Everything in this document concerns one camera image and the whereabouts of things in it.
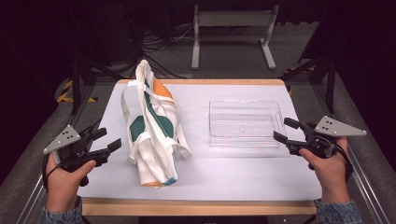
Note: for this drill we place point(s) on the yellow black floor tape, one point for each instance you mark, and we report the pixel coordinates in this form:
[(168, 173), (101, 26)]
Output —
[(67, 93)]

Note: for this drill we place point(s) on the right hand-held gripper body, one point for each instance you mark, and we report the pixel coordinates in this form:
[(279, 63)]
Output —
[(334, 128)]

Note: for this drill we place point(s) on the person's left hand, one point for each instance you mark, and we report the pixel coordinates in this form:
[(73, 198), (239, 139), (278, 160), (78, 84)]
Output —
[(65, 186)]

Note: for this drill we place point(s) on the person's right hand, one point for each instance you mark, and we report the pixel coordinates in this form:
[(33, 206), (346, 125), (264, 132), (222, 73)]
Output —
[(330, 174)]

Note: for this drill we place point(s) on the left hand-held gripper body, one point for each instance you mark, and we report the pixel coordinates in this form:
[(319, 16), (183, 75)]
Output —
[(63, 138)]

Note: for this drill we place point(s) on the white table mat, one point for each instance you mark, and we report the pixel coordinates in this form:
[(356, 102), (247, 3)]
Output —
[(224, 174)]

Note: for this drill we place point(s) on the grey metal stand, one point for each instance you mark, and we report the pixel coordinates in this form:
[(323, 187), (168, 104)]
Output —
[(235, 18)]

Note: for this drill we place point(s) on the black tripod stand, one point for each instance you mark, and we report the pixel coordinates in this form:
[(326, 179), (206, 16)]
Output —
[(330, 81), (76, 77)]

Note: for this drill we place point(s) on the aluminium frame rail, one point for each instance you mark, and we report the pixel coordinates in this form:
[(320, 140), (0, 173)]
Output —
[(46, 174), (367, 183)]

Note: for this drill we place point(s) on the clear plastic tray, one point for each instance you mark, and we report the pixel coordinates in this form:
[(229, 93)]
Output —
[(244, 124)]

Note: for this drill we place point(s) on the white patchwork tote bag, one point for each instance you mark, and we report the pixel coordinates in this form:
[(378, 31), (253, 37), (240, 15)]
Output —
[(154, 130)]

